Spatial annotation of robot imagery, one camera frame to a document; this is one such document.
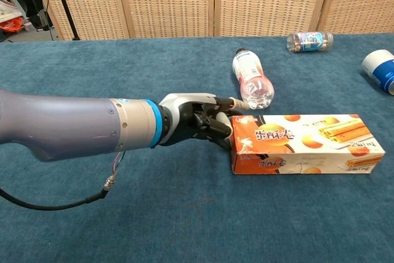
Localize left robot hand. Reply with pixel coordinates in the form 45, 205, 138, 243
158, 92, 251, 153

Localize orange biscuit box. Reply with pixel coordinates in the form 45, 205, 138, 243
230, 114, 386, 175

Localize pink drink bottle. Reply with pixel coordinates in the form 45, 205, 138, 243
232, 47, 275, 110

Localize blue table mat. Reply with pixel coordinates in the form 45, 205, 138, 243
0, 32, 394, 263

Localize woven folding screen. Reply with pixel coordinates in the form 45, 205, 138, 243
27, 0, 394, 41

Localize clear plastic snack jar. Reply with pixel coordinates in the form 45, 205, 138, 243
286, 31, 334, 53

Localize black tripod stand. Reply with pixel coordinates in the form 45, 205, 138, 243
49, 0, 81, 41

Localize black office chair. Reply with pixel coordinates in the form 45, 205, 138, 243
0, 0, 55, 33

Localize orange plastic bag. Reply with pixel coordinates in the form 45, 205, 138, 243
0, 16, 24, 33

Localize blue and white can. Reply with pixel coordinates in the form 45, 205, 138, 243
361, 49, 394, 95

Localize white printed papers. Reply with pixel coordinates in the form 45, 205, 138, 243
0, 0, 24, 23

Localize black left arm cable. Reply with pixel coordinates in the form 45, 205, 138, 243
0, 150, 127, 211

